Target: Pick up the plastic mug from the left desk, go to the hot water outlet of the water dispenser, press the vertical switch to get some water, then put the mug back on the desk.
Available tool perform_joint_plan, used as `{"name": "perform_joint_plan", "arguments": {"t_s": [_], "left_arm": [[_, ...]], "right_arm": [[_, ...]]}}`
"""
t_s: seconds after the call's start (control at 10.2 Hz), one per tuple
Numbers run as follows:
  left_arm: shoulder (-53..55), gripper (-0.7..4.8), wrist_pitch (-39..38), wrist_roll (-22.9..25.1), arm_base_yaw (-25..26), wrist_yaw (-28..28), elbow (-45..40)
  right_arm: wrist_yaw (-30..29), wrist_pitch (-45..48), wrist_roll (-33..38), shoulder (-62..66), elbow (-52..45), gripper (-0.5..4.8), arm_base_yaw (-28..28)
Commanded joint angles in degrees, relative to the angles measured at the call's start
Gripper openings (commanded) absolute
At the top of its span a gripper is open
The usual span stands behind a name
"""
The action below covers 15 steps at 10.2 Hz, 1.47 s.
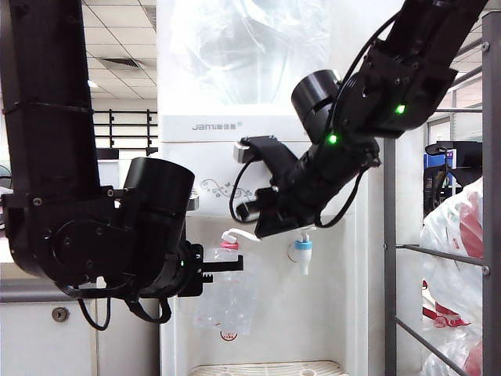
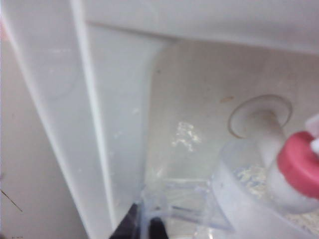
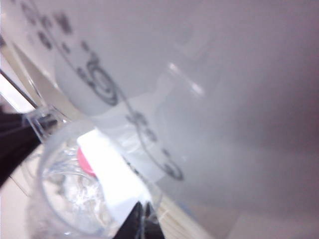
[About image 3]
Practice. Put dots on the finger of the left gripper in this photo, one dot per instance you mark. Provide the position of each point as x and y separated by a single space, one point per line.
15 144

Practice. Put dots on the clear plastic mug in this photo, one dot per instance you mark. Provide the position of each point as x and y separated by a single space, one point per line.
62 194

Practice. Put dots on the white water dispenser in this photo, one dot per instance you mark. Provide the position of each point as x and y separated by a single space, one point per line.
224 99

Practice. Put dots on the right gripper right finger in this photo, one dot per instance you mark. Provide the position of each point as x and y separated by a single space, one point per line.
153 224

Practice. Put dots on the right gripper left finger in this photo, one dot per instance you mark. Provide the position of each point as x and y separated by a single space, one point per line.
132 224

